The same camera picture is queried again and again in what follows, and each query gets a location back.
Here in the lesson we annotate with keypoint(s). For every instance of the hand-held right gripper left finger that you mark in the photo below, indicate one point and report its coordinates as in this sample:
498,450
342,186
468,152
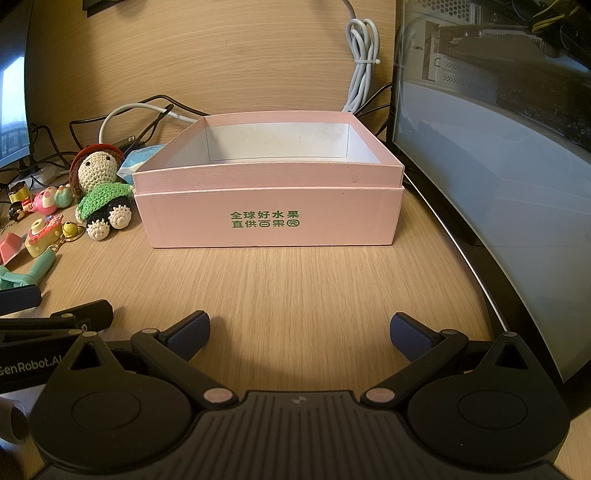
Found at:
188,336

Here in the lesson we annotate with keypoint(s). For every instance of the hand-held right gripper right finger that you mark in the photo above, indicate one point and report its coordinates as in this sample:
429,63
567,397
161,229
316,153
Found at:
408,339

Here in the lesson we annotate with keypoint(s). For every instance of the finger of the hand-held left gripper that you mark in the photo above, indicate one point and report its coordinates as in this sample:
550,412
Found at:
87,314
18,297

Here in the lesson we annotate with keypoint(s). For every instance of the pink pig figurine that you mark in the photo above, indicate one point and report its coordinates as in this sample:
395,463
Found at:
44,201

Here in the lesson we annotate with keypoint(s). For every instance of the crochet doll with green scarf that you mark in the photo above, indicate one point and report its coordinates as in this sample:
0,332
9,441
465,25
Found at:
99,173

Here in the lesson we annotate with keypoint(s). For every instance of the pink cardboard box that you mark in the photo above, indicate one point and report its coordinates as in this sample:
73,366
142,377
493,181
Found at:
277,217

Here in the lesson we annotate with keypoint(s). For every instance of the blue tissue pack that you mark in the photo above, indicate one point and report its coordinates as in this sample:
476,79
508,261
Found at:
138,159

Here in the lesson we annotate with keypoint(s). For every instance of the blue-legged doll toy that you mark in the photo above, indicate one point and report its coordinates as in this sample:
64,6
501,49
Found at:
25,275

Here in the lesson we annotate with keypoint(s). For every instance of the pink triangular toy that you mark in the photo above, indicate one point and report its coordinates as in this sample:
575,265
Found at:
9,248

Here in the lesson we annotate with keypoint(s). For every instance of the yellow bells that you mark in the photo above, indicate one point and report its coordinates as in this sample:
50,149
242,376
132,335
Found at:
70,229

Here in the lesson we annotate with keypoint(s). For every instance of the white power strip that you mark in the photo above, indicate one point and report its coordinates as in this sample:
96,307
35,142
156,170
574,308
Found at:
44,174

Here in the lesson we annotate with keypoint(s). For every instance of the computer monitor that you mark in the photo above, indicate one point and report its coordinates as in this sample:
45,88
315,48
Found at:
11,106

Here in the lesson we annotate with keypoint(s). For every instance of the glass-sided computer case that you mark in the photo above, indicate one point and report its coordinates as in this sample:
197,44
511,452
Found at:
498,152

